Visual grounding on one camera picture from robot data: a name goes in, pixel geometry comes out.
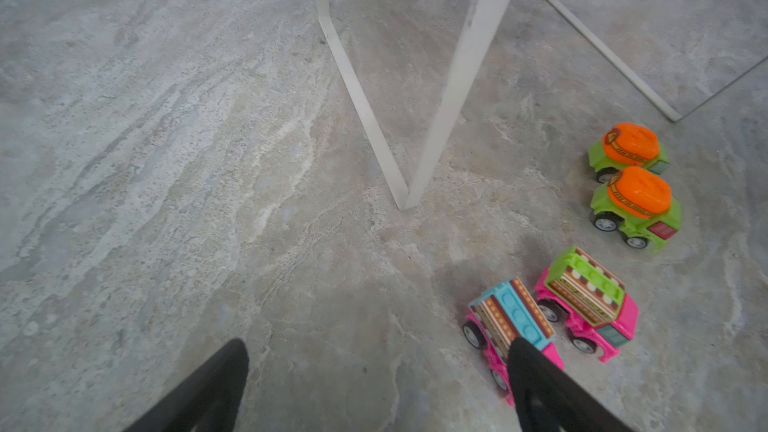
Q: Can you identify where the green truck orange top far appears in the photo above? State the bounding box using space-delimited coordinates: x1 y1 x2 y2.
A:
588 122 670 183

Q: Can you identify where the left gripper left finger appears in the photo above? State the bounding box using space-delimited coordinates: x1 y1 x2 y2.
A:
127 338 249 431

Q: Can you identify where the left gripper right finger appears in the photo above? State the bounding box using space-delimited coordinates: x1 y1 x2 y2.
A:
507 337 630 432

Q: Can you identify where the green truck orange top near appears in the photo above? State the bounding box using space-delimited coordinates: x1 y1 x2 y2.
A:
590 166 682 253

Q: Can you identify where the pink truck green top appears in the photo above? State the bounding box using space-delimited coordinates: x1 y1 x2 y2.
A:
534 246 639 363

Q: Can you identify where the green truck orange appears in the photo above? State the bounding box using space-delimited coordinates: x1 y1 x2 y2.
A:
590 166 682 253
588 122 670 183

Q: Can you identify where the wooden two-tier shelf white frame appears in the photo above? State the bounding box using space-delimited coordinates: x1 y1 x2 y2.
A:
331 0 767 224

